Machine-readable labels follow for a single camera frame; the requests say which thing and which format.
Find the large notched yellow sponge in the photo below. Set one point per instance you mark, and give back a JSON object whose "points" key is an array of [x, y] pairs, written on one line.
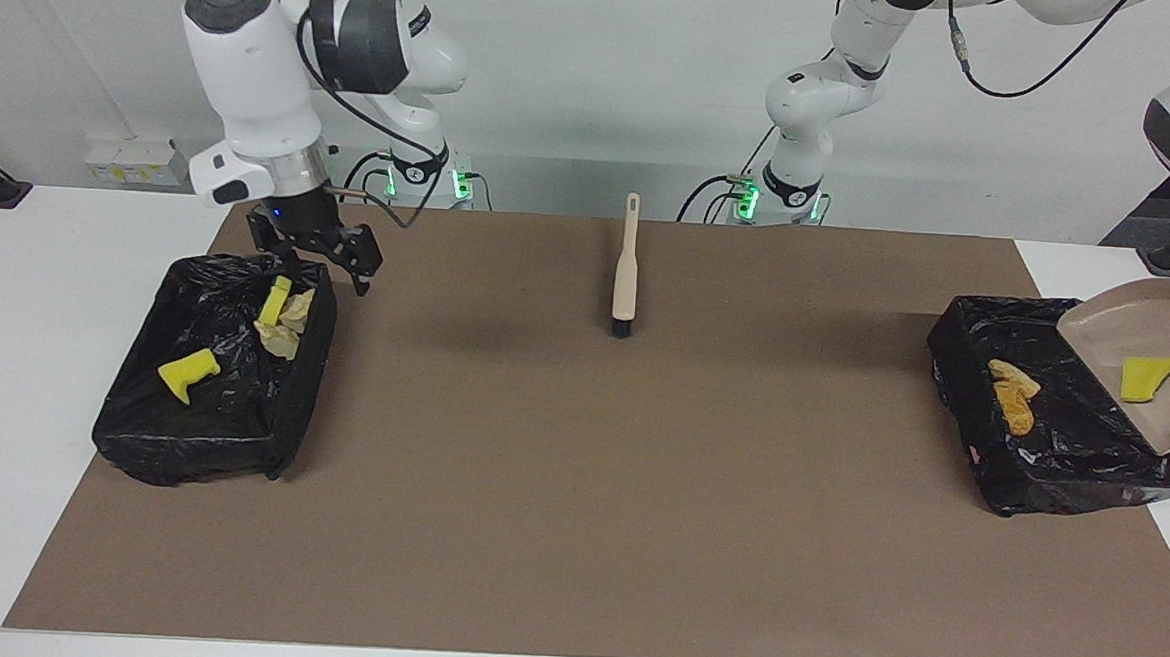
{"points": [[185, 375]]}

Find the yellow sponge with green side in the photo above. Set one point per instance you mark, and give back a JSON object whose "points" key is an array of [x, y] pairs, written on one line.
{"points": [[274, 302]]}

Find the pale bread chunk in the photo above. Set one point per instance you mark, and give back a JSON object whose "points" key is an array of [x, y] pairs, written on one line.
{"points": [[277, 339]]}

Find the bin with black bag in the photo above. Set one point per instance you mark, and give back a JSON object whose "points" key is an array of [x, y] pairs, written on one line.
{"points": [[210, 419], [1049, 453]]}

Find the beige hand brush black bristles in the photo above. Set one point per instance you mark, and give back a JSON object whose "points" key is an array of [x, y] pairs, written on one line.
{"points": [[626, 281]]}

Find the yellow sponge piece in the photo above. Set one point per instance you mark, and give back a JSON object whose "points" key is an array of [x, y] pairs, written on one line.
{"points": [[1146, 379]]}

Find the large striped croissant piece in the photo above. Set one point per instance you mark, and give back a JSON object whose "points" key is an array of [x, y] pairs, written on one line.
{"points": [[299, 310]]}

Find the small striped croissant piece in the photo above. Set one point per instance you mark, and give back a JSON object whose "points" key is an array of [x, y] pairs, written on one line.
{"points": [[1011, 372]]}

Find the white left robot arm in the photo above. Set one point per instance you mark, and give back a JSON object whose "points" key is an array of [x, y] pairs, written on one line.
{"points": [[817, 95]]}

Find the beige plastic dustpan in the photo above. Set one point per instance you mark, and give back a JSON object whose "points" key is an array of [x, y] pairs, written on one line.
{"points": [[1106, 326]]}

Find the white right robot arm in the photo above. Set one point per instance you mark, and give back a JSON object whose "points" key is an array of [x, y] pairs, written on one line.
{"points": [[248, 71]]}

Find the brown table mat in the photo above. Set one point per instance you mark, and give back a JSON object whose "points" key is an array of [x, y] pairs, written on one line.
{"points": [[571, 588]]}

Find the white wall power box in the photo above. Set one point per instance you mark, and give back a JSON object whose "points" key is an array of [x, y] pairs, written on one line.
{"points": [[138, 160]]}

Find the orange corn-textured bread roll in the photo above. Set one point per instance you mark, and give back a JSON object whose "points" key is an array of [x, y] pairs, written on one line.
{"points": [[1017, 411]]}

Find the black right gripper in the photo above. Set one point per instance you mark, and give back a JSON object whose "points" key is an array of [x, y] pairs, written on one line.
{"points": [[295, 223]]}

